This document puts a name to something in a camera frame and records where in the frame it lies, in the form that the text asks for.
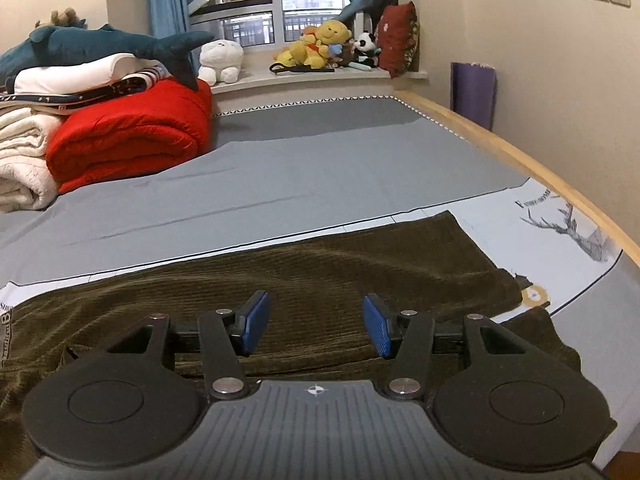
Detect white plush toy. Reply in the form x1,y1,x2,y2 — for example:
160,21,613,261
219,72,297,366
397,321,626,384
197,39,245,86

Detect wooden bed frame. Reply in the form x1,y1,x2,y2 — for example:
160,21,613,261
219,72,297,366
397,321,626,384
395,89,640,467

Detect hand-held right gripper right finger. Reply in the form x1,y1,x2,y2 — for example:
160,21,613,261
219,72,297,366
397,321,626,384
364,293,528,401

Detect red cushion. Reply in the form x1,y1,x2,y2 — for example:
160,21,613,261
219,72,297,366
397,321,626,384
375,1,420,79

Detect red folded blanket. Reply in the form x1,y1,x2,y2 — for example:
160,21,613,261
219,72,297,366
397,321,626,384
46,79,215,195

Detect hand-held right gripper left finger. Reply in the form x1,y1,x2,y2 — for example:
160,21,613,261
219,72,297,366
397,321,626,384
107,290,271,401

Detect yellow bear plush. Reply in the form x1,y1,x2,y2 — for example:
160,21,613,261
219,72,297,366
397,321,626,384
272,20,353,70

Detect beige plush toy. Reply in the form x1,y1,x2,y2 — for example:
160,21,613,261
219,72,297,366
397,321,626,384
35,7,89,31

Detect white folded pillow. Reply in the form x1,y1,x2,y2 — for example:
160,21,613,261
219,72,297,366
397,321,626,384
14,53,161,95

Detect purple board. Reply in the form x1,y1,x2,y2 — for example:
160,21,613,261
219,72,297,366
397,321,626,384
450,61,497,131

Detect cream folded blanket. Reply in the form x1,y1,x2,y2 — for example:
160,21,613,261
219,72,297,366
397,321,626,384
0,107,68,212

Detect navy trimmed folded quilt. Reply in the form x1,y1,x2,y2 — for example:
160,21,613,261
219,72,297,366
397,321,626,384
0,66,168,111

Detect black strap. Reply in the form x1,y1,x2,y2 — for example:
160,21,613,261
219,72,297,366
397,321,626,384
270,62,336,76

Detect dark grey mattress cover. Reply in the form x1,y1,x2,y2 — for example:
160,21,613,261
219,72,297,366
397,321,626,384
212,94,461,152

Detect panda plush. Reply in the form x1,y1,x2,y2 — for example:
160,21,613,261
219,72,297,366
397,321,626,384
352,32,382,59

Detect teal shark plush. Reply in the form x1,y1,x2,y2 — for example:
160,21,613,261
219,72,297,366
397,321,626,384
0,24,216,92

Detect white window sill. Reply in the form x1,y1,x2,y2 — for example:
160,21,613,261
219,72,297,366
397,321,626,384
210,66,431,107

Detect olive corduroy pants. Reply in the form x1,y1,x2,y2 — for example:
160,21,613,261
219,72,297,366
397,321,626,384
0,210,583,461

